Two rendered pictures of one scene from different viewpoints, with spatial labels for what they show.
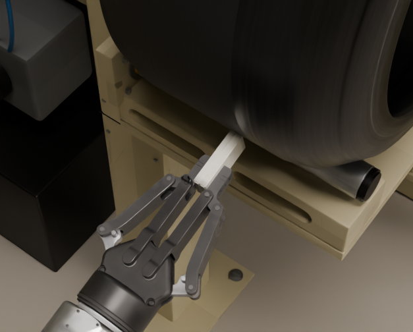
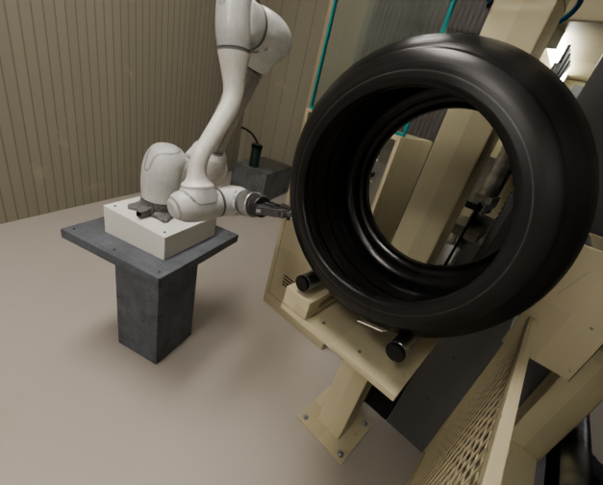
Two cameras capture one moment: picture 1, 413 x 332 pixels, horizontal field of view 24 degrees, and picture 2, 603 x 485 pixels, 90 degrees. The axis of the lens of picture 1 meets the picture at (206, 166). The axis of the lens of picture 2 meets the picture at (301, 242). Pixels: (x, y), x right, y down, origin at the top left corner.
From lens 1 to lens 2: 116 cm
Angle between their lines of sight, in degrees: 69
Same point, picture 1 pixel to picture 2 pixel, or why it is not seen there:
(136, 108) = not seen: hidden behind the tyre
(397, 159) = (330, 336)
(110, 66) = not seen: hidden behind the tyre
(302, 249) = not seen: outside the picture
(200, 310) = (322, 431)
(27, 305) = (327, 369)
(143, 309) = (254, 201)
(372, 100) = (297, 183)
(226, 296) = (329, 446)
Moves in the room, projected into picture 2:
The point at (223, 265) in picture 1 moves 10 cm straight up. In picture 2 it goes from (345, 448) to (352, 435)
